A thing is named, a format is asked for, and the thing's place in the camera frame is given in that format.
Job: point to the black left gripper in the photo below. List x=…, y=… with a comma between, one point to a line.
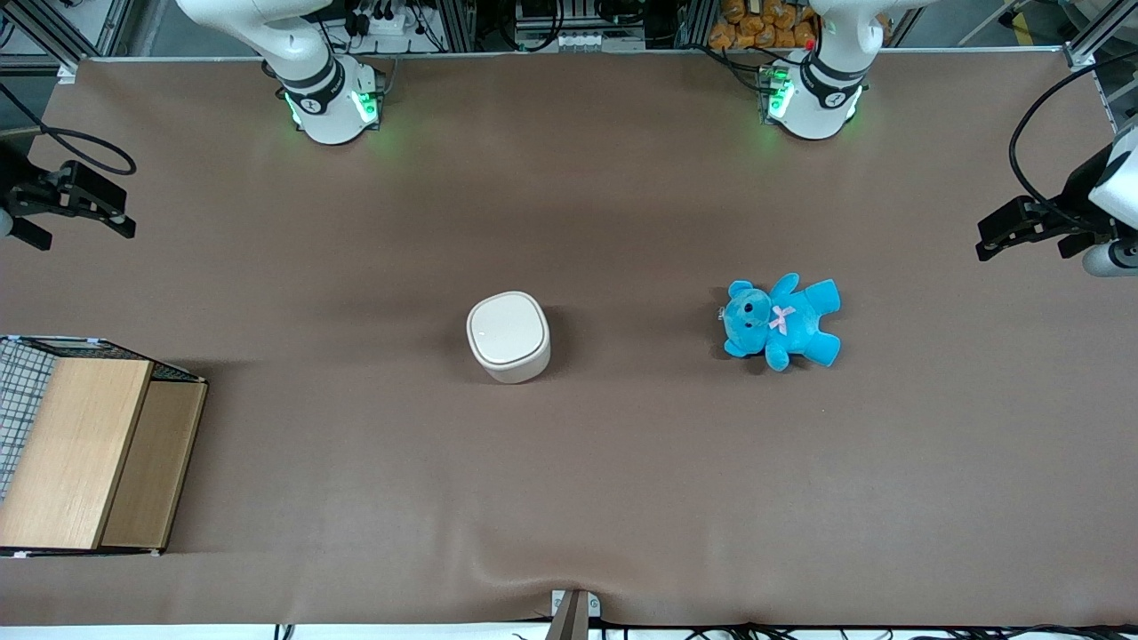
x=1073, y=193

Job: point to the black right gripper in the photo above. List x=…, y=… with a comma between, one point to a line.
x=20, y=195

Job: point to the white trash can lid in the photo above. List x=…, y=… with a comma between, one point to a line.
x=507, y=327

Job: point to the white plastic trash can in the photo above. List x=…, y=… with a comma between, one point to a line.
x=520, y=369

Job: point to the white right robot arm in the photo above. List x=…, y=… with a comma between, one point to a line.
x=324, y=111

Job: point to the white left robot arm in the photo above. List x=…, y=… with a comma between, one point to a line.
x=813, y=107

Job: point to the wooden shelf rack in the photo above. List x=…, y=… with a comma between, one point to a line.
x=18, y=391

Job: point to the blue teddy bear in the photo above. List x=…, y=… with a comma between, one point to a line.
x=791, y=324

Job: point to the light wooden panel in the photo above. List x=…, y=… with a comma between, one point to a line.
x=71, y=453

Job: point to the dark wooden panel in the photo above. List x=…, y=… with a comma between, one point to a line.
x=151, y=462

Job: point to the white power strip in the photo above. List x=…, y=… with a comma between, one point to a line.
x=391, y=22

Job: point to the brown table mat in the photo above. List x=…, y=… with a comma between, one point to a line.
x=569, y=498

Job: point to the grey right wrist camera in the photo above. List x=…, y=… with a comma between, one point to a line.
x=4, y=224

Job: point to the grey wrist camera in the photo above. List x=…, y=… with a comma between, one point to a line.
x=4, y=224
x=1111, y=260

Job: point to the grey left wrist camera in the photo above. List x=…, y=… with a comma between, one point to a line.
x=1111, y=260

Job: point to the aluminium frame profile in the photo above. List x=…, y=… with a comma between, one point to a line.
x=1098, y=31
x=53, y=31

